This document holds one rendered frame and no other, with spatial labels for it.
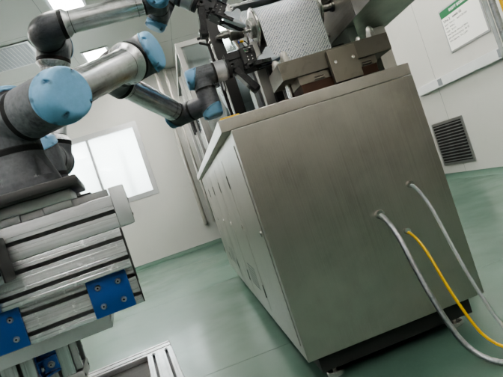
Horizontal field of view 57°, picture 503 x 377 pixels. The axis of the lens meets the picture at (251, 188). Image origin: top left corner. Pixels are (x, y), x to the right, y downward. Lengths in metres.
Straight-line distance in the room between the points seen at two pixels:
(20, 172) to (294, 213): 0.79
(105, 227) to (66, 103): 0.27
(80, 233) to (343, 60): 1.01
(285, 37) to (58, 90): 1.02
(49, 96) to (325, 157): 0.85
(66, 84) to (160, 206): 6.26
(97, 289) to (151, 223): 6.17
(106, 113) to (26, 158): 6.39
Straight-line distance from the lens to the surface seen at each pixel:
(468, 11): 5.17
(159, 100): 1.63
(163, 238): 7.27
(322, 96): 1.53
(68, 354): 1.36
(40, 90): 1.02
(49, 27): 1.72
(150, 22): 1.82
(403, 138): 1.60
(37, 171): 1.10
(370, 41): 1.70
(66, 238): 1.07
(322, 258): 1.49
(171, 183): 7.26
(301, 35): 1.85
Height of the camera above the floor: 0.68
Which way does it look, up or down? level
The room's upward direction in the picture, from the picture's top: 18 degrees counter-clockwise
